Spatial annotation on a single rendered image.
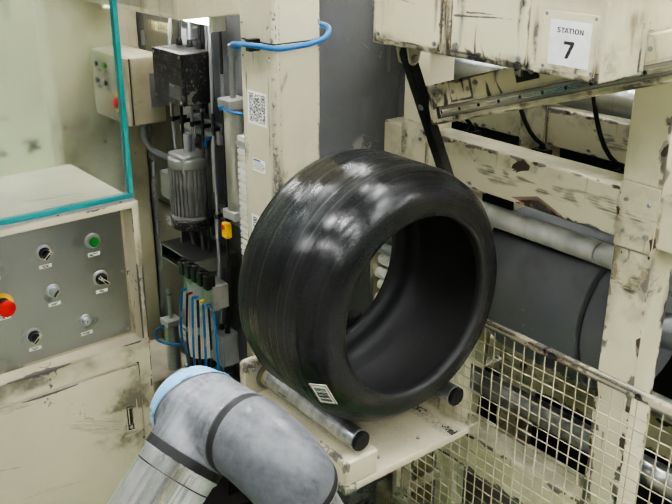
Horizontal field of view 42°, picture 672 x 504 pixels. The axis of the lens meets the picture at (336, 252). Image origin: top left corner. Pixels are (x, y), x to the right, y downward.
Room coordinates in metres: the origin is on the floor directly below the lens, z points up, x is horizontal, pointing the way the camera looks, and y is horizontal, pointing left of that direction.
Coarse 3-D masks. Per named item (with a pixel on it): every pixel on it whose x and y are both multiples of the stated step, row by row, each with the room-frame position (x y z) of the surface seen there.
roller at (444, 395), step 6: (450, 384) 1.73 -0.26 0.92; (444, 390) 1.72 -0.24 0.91; (450, 390) 1.71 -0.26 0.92; (456, 390) 1.71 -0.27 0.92; (462, 390) 1.72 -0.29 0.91; (438, 396) 1.73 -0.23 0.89; (444, 396) 1.71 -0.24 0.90; (450, 396) 1.70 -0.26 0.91; (456, 396) 1.71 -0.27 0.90; (462, 396) 1.72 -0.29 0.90; (450, 402) 1.70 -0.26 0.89; (456, 402) 1.71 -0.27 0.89
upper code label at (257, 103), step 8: (248, 96) 1.93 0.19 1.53; (256, 96) 1.91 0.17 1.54; (264, 96) 1.88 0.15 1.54; (248, 104) 1.93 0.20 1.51; (256, 104) 1.91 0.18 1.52; (264, 104) 1.88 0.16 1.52; (248, 112) 1.93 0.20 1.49; (256, 112) 1.91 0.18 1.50; (264, 112) 1.88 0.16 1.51; (248, 120) 1.94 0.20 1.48; (256, 120) 1.91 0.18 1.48; (264, 120) 1.89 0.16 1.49
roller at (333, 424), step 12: (264, 372) 1.79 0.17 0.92; (264, 384) 1.77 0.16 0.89; (276, 384) 1.74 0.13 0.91; (288, 396) 1.70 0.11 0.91; (300, 396) 1.68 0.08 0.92; (300, 408) 1.66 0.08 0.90; (312, 408) 1.64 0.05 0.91; (324, 420) 1.60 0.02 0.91; (336, 420) 1.58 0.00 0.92; (348, 420) 1.58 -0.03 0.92; (336, 432) 1.56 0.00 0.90; (348, 432) 1.54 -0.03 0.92; (360, 432) 1.54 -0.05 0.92; (348, 444) 1.53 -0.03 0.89; (360, 444) 1.53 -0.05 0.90
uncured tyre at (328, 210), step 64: (320, 192) 1.63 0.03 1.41; (384, 192) 1.59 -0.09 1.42; (448, 192) 1.67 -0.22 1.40; (256, 256) 1.61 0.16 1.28; (320, 256) 1.51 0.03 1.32; (448, 256) 1.91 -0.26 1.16; (256, 320) 1.58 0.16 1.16; (320, 320) 1.47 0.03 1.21; (384, 320) 1.91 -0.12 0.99; (448, 320) 1.85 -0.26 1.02; (384, 384) 1.75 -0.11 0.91
